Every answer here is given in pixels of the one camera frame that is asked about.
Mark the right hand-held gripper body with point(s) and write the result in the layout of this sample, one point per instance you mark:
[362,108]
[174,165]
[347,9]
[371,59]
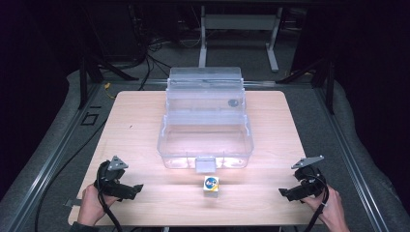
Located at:
[311,180]

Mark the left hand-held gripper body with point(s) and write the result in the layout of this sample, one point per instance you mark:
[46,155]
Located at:
[109,177]

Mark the small white printed carton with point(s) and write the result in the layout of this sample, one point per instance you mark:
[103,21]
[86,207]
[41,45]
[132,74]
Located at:
[211,186]

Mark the clear plastic tiered storage box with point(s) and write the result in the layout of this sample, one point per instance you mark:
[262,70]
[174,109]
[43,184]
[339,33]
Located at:
[205,141]

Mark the person's left hand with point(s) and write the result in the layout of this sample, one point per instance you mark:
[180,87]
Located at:
[92,206]

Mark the person's right hand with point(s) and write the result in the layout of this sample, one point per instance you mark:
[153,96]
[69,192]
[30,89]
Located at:
[330,209]

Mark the black metal stand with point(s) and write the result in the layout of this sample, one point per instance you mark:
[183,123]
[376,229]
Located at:
[93,71]
[325,77]

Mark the aluminium floor rail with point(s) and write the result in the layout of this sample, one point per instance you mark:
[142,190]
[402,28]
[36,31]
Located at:
[348,154]
[48,161]

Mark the white metal table frame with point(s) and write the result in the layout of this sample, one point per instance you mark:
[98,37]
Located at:
[238,22]

